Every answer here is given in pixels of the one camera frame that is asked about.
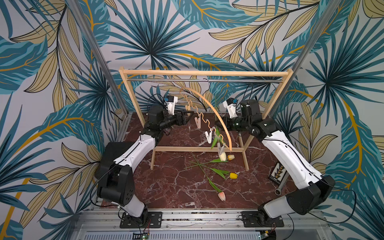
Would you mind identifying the pink tulip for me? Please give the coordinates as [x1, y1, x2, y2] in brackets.
[194, 157, 226, 202]

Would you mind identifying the orange cream tulip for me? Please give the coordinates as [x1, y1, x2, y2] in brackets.
[185, 155, 235, 169]

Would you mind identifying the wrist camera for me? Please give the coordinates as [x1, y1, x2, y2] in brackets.
[223, 98, 238, 119]
[165, 95, 178, 116]

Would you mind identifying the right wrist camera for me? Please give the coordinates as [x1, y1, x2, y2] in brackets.
[223, 98, 238, 119]

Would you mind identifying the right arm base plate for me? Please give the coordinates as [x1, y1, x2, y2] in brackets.
[240, 211, 284, 229]

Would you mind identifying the screwdriver bit box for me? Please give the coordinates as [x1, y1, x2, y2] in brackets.
[269, 163, 287, 185]

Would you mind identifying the cream white tulip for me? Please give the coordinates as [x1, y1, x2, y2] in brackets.
[211, 127, 227, 162]

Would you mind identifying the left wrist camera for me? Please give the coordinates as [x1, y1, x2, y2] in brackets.
[165, 95, 178, 116]

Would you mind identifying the black plastic case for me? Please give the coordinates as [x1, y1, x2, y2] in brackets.
[95, 142, 134, 180]

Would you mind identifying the silver wrench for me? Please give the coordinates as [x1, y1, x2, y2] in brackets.
[275, 179, 287, 196]

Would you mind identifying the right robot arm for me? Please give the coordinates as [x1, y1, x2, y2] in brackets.
[223, 98, 335, 219]

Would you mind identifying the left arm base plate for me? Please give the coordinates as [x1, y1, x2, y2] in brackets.
[120, 211, 163, 230]

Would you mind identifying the yellow tulip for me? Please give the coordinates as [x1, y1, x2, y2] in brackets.
[210, 168, 238, 179]

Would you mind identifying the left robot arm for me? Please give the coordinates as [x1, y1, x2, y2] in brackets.
[96, 105, 194, 218]

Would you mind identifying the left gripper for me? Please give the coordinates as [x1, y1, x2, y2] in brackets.
[159, 109, 194, 129]

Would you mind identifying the wooden clothes rack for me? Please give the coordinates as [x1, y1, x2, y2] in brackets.
[119, 67, 294, 171]

